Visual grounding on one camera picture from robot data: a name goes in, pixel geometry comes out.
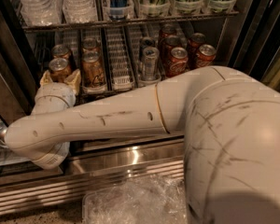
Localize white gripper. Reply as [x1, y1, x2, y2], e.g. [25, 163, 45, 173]
[32, 69, 81, 115]

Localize orange can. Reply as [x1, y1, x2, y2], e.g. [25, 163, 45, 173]
[49, 58, 72, 82]
[51, 44, 75, 68]
[82, 37, 101, 52]
[82, 50, 105, 88]

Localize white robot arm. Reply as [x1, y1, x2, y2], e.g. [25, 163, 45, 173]
[5, 66, 280, 224]

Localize open glass fridge door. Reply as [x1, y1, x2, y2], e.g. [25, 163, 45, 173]
[0, 52, 63, 186]

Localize rear silver can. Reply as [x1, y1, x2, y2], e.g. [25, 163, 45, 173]
[139, 36, 155, 60]

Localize silver can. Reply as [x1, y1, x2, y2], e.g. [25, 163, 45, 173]
[139, 36, 155, 60]
[142, 47, 160, 81]

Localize front silver can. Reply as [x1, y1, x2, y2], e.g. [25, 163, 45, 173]
[142, 47, 160, 81]

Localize tall blue red can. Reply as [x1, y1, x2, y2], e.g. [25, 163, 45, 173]
[106, 0, 127, 21]

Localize middle left Coca-Cola can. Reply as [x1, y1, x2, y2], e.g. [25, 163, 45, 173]
[161, 35, 182, 62]

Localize coca-cola can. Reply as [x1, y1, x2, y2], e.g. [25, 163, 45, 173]
[165, 47, 189, 77]
[161, 35, 182, 62]
[187, 33, 206, 66]
[158, 24, 176, 44]
[195, 44, 217, 68]

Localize front left Coca-Cola can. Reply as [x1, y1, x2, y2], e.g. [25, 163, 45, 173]
[165, 47, 189, 77]

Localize rear left Coca-Cola can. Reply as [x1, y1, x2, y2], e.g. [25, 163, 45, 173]
[158, 24, 176, 44]

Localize rear right Coca-Cola can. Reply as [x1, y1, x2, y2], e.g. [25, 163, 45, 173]
[187, 33, 206, 66]

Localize front right Coca-Cola can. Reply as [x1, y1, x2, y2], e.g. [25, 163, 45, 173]
[195, 44, 217, 68]

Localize empty white glide tray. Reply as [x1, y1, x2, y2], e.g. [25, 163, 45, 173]
[105, 27, 134, 91]

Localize left clear water bottles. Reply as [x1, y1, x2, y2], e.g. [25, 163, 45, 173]
[21, 0, 62, 26]

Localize clear water bottles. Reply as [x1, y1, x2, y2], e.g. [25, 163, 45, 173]
[63, 0, 97, 23]
[21, 0, 62, 26]

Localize right clear water bottles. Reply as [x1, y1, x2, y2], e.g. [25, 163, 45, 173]
[63, 0, 97, 23]

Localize clear plastic bin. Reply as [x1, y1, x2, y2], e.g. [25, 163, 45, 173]
[82, 175, 187, 224]

